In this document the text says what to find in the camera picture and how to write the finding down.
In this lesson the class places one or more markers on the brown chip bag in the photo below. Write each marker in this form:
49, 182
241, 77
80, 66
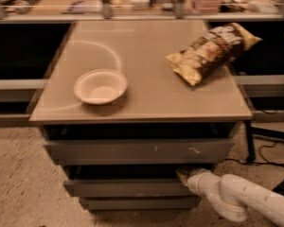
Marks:
218, 46

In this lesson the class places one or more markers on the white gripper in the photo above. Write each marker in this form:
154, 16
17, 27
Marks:
196, 181

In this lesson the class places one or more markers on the grey drawer cabinet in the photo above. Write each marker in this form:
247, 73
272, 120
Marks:
157, 104

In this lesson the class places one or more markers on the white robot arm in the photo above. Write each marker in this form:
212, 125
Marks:
230, 195

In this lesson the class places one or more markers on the white paper bowl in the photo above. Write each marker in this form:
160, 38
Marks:
100, 87

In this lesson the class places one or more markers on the grey drawer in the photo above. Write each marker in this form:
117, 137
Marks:
138, 151
140, 188
139, 203

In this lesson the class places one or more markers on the black coiled tool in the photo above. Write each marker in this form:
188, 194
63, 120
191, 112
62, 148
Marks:
24, 6

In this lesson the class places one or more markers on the purple white booklet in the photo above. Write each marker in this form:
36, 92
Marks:
81, 7

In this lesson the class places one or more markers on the black table leg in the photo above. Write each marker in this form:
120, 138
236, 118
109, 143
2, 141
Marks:
250, 142

